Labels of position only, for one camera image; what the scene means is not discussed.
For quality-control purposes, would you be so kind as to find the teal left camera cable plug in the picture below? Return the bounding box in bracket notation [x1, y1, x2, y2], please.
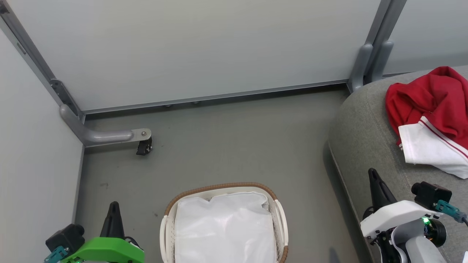
[44, 245, 70, 263]

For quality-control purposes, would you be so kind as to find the black caster wheel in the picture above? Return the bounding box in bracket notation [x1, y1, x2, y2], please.
[136, 138, 153, 156]

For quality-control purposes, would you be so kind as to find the teal camera cable plug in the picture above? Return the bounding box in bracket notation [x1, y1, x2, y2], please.
[44, 245, 70, 263]
[435, 200, 468, 224]

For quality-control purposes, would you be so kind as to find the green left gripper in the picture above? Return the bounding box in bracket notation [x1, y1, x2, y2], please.
[60, 201, 145, 263]

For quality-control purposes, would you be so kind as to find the white wicker-rimmed laundry basket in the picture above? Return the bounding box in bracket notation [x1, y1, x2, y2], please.
[159, 182, 289, 263]

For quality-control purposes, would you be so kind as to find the white basket liner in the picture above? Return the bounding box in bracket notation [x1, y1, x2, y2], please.
[174, 191, 278, 263]

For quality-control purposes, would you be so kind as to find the grey aluminium partition corner post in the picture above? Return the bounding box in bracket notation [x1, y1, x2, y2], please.
[0, 0, 85, 121]

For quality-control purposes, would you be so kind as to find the short grey partition foot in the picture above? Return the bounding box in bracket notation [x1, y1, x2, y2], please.
[368, 40, 395, 84]
[347, 43, 374, 93]

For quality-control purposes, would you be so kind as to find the red and white shirt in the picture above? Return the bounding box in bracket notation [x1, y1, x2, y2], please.
[385, 66, 468, 179]

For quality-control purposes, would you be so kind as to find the teal right camera cable plug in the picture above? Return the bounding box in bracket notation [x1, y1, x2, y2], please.
[435, 200, 468, 224]

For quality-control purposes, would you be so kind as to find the grey aluminium partition bottom rail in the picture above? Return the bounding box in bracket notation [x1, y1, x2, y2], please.
[82, 79, 348, 114]

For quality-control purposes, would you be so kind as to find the grey fabric sofa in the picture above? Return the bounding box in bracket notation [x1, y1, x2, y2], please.
[328, 66, 468, 263]

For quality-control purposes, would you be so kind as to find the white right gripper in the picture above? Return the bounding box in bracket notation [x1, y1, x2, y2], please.
[360, 168, 441, 238]

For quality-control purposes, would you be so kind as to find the long grey partition foot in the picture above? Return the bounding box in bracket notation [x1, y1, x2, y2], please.
[60, 104, 152, 148]

